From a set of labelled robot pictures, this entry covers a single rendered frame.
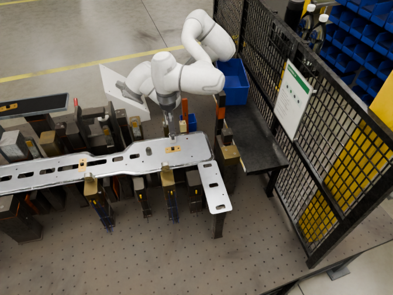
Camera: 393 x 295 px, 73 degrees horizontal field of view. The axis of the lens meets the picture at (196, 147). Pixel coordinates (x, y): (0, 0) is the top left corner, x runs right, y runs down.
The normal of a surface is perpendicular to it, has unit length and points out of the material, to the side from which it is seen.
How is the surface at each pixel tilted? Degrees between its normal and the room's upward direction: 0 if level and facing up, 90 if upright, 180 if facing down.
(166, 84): 92
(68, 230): 0
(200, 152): 0
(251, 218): 0
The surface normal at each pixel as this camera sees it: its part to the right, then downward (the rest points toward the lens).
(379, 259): -0.01, -0.65
